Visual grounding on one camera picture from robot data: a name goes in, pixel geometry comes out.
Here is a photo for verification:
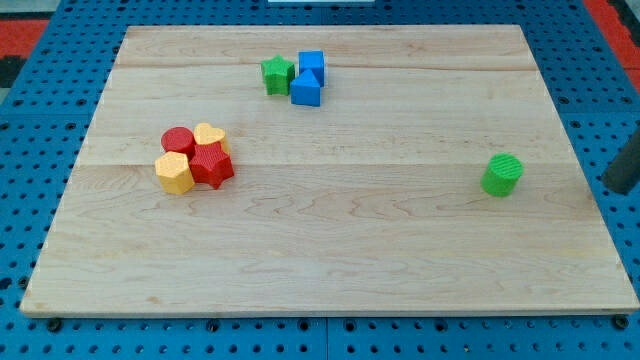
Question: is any blue triangle block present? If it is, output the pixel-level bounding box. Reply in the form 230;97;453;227
290;70;321;107

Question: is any red cylinder block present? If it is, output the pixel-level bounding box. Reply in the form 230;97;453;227
161;127;195;159

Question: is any yellow heart block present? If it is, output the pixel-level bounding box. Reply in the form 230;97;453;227
193;123;230;154

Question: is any green star block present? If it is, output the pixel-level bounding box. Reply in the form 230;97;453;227
260;55;295;95

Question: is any yellow hexagon block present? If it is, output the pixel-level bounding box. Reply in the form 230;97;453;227
154;151;195;195

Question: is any wooden board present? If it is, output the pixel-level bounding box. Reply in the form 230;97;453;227
20;25;639;318

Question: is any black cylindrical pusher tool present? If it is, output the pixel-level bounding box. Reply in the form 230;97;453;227
602;130;639;195

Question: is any green cylinder block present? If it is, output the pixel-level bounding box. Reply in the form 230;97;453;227
480;153;524;197

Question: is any blue cube block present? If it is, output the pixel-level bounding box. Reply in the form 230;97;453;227
298;50;325;87

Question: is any red star block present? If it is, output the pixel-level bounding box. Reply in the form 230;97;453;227
189;142;235;189

